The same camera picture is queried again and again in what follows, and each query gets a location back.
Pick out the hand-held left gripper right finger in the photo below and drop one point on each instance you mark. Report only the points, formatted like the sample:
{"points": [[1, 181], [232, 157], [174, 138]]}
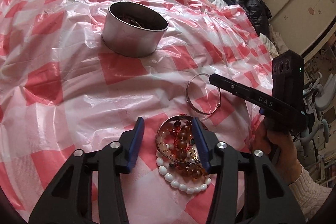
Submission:
{"points": [[200, 145]]}

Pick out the tree print wardrobe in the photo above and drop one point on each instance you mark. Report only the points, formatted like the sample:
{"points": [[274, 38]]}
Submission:
{"points": [[288, 3]]}

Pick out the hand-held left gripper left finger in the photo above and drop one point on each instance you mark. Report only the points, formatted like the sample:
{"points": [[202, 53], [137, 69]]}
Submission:
{"points": [[135, 145]]}

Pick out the person's right hand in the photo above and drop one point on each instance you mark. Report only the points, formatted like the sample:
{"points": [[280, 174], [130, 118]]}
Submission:
{"points": [[281, 153]]}

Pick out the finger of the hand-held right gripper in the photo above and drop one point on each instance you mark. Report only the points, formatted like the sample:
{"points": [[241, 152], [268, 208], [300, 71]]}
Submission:
{"points": [[231, 87]]}

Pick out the grey swivel chair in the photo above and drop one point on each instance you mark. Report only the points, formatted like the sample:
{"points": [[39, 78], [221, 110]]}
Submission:
{"points": [[321, 87]]}

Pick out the wide silver bangle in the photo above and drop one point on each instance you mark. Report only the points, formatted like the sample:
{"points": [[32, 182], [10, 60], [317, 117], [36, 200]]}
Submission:
{"points": [[168, 120]]}

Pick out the thin silver bangle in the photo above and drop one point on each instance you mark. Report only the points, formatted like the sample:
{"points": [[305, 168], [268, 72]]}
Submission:
{"points": [[187, 95]]}

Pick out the black bag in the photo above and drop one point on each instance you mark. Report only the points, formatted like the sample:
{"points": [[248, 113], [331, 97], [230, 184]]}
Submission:
{"points": [[252, 6]]}

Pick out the person's right forearm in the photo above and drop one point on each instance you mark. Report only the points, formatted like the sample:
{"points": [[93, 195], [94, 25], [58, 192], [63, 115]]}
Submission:
{"points": [[307, 195]]}

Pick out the thin gold bangles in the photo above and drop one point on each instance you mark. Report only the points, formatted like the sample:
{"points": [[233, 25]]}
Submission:
{"points": [[139, 24]]}

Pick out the red checkered plastic sheet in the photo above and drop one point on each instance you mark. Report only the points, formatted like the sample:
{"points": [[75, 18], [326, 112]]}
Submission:
{"points": [[78, 108]]}

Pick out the round metal tin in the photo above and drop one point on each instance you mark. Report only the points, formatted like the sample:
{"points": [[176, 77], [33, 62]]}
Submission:
{"points": [[126, 37]]}

